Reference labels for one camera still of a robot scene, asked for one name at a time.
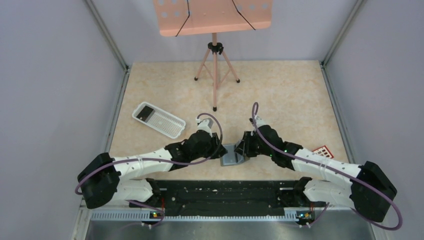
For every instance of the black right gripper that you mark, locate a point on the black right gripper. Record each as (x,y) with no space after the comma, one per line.
(247,144)

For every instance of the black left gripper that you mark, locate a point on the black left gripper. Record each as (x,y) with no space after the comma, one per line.
(216,145)

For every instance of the grey card holder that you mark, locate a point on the grey card holder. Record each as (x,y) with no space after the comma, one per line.
(232,158)

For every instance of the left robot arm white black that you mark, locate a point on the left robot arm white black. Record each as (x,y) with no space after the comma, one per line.
(107,180)

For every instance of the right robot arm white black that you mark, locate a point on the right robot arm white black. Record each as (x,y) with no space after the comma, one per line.
(364,188)

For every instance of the black card in basket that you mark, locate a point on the black card in basket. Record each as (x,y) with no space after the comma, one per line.
(144,113)

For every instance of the white plastic basket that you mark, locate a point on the white plastic basket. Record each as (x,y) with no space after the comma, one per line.
(161,121)

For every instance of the red plastic basket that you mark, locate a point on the red plastic basket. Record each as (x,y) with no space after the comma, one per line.
(323,151)

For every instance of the pink music stand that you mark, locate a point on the pink music stand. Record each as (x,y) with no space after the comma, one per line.
(196,17)

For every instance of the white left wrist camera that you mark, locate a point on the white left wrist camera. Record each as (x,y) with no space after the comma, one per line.
(205,124)

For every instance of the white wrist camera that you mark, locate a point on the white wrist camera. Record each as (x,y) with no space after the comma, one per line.
(205,124)
(257,122)

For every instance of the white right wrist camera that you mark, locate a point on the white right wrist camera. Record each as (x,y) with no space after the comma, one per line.
(257,122)

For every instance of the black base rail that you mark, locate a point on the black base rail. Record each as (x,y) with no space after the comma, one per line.
(227,198)

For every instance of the aluminium frame rail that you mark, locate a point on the aluminium frame rail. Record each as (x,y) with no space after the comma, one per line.
(131,212)

